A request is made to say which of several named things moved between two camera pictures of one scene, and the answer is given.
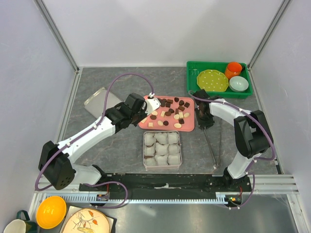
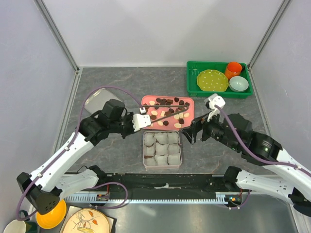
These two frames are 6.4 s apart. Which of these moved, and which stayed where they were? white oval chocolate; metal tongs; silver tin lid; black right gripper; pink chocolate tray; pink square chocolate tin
Moved: black right gripper; metal tongs
Stayed: white oval chocolate; pink square chocolate tin; pink chocolate tray; silver tin lid
